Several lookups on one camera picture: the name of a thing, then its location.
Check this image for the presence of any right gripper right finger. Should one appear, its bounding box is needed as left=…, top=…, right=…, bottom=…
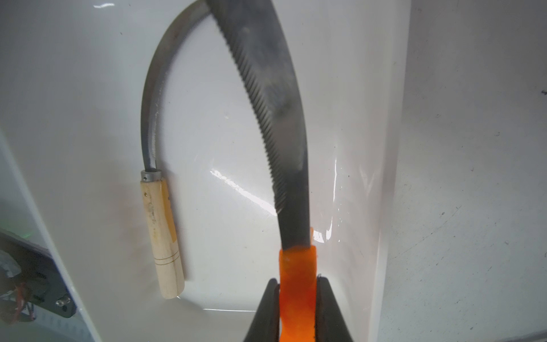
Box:
left=316, top=276, right=353, bottom=342

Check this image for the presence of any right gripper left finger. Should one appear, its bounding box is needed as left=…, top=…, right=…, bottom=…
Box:
left=243, top=278, right=280, bottom=342

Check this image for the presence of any orange handle sickle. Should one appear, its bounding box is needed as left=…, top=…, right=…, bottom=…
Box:
left=207, top=1, right=317, bottom=341

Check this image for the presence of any white rectangular storage tray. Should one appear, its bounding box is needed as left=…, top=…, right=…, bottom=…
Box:
left=1, top=1, right=411, bottom=341

